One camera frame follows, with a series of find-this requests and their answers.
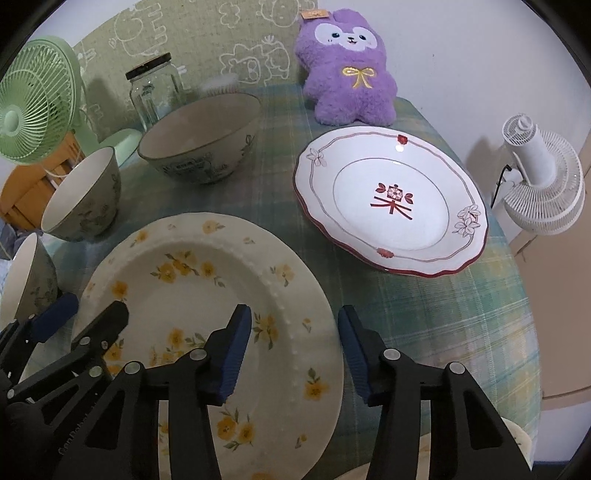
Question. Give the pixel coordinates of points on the small floral bowl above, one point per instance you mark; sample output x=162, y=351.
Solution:
x=87, y=207
x=37, y=281

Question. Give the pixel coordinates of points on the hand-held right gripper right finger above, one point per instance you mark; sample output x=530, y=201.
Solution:
x=355, y=355

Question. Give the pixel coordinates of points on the cotton swab box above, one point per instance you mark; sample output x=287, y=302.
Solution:
x=220, y=87

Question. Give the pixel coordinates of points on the wooden headboard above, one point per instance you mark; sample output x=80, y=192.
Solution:
x=23, y=194

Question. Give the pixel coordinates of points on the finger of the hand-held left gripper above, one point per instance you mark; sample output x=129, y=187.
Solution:
x=53, y=316
x=104, y=325

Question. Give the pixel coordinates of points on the large grey-green bowl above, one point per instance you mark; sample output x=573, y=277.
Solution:
x=198, y=131

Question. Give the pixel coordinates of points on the blue checkered printed blanket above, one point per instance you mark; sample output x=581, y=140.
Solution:
x=7, y=240

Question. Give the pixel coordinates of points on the green printed wall mat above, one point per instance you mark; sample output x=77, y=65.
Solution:
x=207, y=37

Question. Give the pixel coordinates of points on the green desk fan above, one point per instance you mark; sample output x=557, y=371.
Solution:
x=32, y=101

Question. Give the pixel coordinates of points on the purple plush toy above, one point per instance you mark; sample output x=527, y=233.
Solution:
x=346, y=97

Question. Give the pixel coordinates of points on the plaid tablecloth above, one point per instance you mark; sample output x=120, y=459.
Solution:
x=415, y=314

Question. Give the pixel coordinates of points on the glass jar with dark lid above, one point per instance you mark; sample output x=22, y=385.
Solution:
x=152, y=92

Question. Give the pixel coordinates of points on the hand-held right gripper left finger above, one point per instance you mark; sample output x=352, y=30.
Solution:
x=235, y=355

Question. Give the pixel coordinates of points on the yellow floral plate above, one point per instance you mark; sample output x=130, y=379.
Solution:
x=184, y=286

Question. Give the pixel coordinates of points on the white fan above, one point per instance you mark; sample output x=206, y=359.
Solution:
x=549, y=194

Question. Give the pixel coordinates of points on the red-rimmed white plate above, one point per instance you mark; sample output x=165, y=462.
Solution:
x=392, y=230

